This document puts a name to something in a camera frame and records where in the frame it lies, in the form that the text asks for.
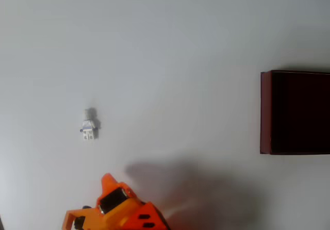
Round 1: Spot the dark red cardboard box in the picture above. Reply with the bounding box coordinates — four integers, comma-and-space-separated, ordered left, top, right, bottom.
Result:
259, 70, 330, 155

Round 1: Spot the small white toy figure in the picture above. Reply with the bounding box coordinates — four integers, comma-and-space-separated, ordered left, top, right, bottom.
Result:
79, 107, 100, 141

